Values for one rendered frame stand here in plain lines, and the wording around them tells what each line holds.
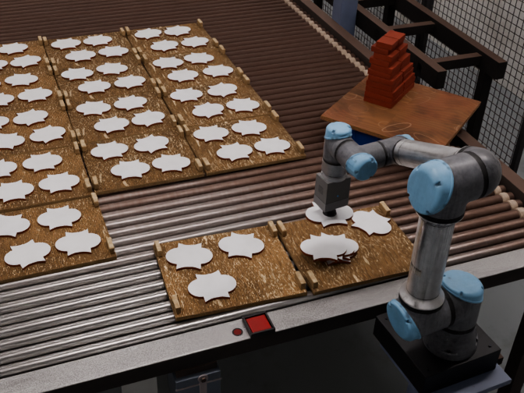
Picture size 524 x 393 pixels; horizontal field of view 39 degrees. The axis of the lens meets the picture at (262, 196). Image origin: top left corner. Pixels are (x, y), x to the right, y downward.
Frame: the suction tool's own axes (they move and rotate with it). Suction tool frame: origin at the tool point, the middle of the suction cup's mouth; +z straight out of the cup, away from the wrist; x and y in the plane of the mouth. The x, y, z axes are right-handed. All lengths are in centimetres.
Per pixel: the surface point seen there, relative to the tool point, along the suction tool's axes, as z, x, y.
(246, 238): 17.3, -20.5, 17.8
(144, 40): 19, -187, -11
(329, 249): 14.1, -0.3, -1.8
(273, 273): 18.3, -2.2, 17.6
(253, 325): 19.0, 14.5, 33.5
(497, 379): 25, 59, -21
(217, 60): 18, -151, -35
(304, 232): 18.4, -15.6, -2.0
